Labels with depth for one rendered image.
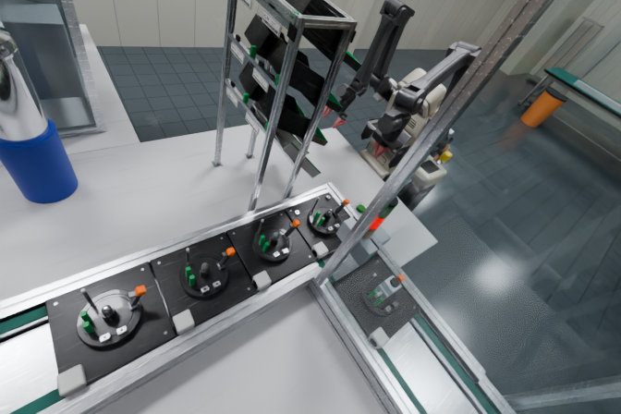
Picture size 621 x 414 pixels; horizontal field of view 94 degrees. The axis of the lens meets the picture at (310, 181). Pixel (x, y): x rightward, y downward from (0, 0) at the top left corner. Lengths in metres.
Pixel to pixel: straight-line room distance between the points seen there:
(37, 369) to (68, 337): 0.09
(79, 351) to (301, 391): 0.59
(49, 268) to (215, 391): 0.62
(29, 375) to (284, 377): 0.63
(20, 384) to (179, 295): 0.36
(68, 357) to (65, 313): 0.11
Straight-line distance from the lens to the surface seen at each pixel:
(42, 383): 1.04
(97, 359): 0.96
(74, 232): 1.26
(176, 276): 1.00
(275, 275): 1.02
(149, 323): 0.96
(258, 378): 1.05
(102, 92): 1.82
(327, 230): 1.14
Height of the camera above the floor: 1.88
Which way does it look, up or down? 44 degrees down
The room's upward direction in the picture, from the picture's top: 24 degrees clockwise
